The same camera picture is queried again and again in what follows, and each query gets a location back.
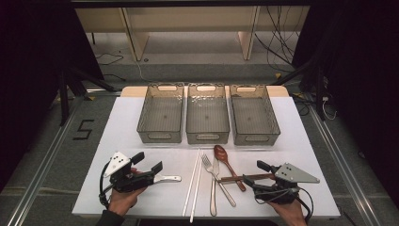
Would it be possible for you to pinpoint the person's right hand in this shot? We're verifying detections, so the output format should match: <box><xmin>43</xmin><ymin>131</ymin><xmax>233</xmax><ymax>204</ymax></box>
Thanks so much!
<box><xmin>267</xmin><ymin>199</ymin><xmax>309</xmax><ymax>226</ymax></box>

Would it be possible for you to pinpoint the white plug with cable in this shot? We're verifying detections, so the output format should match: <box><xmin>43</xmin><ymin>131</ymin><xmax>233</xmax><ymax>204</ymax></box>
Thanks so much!
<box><xmin>321</xmin><ymin>94</ymin><xmax>339</xmax><ymax>121</ymax></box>

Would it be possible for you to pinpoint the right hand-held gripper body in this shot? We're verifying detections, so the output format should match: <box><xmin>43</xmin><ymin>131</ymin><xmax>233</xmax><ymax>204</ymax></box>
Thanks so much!
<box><xmin>250</xmin><ymin>162</ymin><xmax>321</xmax><ymax>205</ymax></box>

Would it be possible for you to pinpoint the white chopstick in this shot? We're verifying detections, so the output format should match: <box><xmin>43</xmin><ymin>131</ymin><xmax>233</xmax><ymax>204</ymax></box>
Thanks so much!
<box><xmin>182</xmin><ymin>148</ymin><xmax>201</xmax><ymax>218</ymax></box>
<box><xmin>188</xmin><ymin>150</ymin><xmax>205</xmax><ymax>224</ymax></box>

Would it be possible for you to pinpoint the grey transparent plastic bin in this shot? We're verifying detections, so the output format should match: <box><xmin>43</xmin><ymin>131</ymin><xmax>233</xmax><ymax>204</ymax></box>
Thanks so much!
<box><xmin>230</xmin><ymin>84</ymin><xmax>281</xmax><ymax>147</ymax></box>
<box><xmin>185</xmin><ymin>82</ymin><xmax>231</xmax><ymax>145</ymax></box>
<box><xmin>136</xmin><ymin>82</ymin><xmax>185</xmax><ymax>144</ymax></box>

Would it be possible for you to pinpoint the bundle of black cables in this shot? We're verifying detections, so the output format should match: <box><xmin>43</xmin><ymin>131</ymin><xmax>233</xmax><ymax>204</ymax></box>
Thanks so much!
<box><xmin>253</xmin><ymin>6</ymin><xmax>303</xmax><ymax>68</ymax></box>

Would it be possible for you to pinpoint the left hand-held gripper cable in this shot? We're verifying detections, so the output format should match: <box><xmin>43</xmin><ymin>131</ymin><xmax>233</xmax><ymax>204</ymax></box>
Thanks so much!
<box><xmin>98</xmin><ymin>161</ymin><xmax>115</xmax><ymax>209</ymax></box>

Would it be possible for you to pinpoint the white ceramic spoon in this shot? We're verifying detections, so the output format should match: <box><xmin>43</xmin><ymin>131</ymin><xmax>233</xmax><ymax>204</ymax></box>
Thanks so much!
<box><xmin>153</xmin><ymin>174</ymin><xmax>183</xmax><ymax>185</ymax></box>

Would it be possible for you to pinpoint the hand-held gripper cable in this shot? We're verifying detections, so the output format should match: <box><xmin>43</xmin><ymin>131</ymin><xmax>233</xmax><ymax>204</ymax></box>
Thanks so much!
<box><xmin>294</xmin><ymin>186</ymin><xmax>314</xmax><ymax>224</ymax></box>
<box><xmin>98</xmin><ymin>161</ymin><xmax>115</xmax><ymax>209</ymax></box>

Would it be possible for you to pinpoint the right hand-held gripper cable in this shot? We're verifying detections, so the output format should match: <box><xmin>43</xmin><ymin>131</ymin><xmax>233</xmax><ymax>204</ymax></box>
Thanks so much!
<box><xmin>294</xmin><ymin>186</ymin><xmax>314</xmax><ymax>224</ymax></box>

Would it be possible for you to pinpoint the white floor cable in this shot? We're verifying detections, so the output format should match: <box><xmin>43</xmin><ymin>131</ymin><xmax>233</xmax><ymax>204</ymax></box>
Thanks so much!
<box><xmin>134</xmin><ymin>59</ymin><xmax>150</xmax><ymax>83</ymax></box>

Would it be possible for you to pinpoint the metal table knife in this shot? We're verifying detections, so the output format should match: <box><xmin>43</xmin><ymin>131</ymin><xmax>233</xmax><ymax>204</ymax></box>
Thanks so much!
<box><xmin>209</xmin><ymin>155</ymin><xmax>220</xmax><ymax>218</ymax></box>

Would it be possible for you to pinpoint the metal fork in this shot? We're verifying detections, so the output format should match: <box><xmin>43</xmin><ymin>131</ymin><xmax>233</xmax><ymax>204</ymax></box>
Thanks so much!
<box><xmin>200</xmin><ymin>153</ymin><xmax>237</xmax><ymax>208</ymax></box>

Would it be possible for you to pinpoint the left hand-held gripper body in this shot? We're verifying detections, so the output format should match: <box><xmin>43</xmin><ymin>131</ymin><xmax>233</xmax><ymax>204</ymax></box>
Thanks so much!
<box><xmin>103</xmin><ymin>152</ymin><xmax>156</xmax><ymax>194</ymax></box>

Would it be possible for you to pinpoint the aluminium floor rail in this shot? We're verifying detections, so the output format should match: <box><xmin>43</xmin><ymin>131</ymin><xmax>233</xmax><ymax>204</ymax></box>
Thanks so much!
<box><xmin>5</xmin><ymin>93</ymin><xmax>92</xmax><ymax>226</ymax></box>
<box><xmin>308</xmin><ymin>105</ymin><xmax>382</xmax><ymax>226</ymax></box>

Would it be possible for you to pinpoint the brown wooden spoon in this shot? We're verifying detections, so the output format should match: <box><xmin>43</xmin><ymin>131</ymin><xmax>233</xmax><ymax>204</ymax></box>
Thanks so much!
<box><xmin>213</xmin><ymin>144</ymin><xmax>247</xmax><ymax>192</ymax></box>

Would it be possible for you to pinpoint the black curtain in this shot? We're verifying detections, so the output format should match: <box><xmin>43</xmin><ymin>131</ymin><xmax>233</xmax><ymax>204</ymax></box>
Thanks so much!
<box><xmin>0</xmin><ymin>0</ymin><xmax>105</xmax><ymax>192</ymax></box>
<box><xmin>291</xmin><ymin>0</ymin><xmax>399</xmax><ymax>202</ymax></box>

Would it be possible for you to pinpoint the black metal stand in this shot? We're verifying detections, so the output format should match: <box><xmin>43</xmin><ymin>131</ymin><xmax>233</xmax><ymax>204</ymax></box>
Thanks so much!
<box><xmin>272</xmin><ymin>56</ymin><xmax>327</xmax><ymax>121</ymax></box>
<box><xmin>56</xmin><ymin>66</ymin><xmax>118</xmax><ymax>127</ymax></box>

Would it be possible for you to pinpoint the person's left hand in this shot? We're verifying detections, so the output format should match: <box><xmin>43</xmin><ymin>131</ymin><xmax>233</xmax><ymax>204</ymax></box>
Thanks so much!
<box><xmin>107</xmin><ymin>168</ymin><xmax>149</xmax><ymax>218</ymax></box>

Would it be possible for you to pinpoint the black floor cable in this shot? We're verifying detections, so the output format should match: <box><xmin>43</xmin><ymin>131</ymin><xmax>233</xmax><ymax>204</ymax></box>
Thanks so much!
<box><xmin>94</xmin><ymin>51</ymin><xmax>126</xmax><ymax>82</ymax></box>

